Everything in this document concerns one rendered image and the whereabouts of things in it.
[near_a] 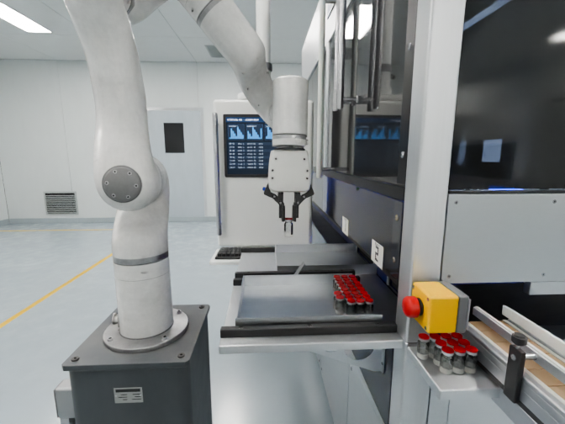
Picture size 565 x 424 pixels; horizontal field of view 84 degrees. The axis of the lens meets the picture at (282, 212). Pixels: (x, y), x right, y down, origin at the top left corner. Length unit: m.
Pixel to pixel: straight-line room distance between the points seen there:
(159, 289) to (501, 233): 0.74
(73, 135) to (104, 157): 6.42
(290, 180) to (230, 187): 0.91
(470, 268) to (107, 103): 0.81
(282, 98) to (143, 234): 0.43
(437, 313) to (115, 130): 0.70
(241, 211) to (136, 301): 0.97
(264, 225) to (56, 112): 6.02
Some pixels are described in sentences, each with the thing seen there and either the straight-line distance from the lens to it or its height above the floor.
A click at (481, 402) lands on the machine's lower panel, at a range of 0.95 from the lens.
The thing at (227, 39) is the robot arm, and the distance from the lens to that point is 0.76.
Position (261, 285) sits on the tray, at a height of 0.88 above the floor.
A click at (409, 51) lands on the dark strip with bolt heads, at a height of 1.49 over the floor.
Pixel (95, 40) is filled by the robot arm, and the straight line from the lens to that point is 0.77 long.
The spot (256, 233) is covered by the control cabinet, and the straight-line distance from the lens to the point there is 1.66.
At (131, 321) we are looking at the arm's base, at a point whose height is 0.91.
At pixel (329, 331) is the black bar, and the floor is 0.89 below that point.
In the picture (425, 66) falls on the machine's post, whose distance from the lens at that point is 0.69.
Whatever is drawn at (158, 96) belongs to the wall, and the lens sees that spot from 6.55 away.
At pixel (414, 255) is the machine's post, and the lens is 0.70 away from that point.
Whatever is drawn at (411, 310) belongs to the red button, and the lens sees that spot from 0.65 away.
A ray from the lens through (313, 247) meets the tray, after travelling 1.33.
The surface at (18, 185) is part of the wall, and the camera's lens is 7.73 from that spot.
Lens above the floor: 1.28
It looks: 10 degrees down
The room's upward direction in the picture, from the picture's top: straight up
